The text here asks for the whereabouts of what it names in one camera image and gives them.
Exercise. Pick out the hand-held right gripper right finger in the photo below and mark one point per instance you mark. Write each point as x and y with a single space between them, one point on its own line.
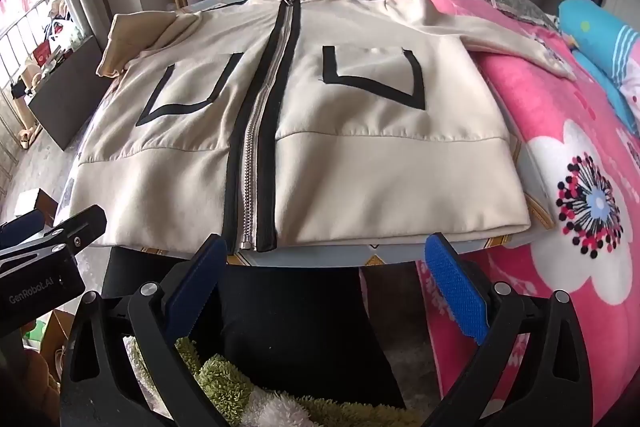
455 287

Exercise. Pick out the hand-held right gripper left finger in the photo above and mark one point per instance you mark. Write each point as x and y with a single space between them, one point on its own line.
197 287

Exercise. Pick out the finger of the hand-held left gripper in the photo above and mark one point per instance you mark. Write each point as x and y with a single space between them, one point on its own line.
22 227
75 229

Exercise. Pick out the beige zip jacket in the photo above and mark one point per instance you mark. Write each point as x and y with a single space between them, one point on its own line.
350 157

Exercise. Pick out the white cardboard box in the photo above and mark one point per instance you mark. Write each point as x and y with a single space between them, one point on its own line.
32 202

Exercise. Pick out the dark flat board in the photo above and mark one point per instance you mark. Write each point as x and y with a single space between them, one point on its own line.
65 97

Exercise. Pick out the pile of windowsill clutter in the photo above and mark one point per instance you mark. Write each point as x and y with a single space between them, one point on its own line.
55 32

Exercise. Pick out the pink floral blanket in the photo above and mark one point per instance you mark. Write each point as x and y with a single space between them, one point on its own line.
550 107

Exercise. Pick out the blue pillow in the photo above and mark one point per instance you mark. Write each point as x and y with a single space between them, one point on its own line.
595 27

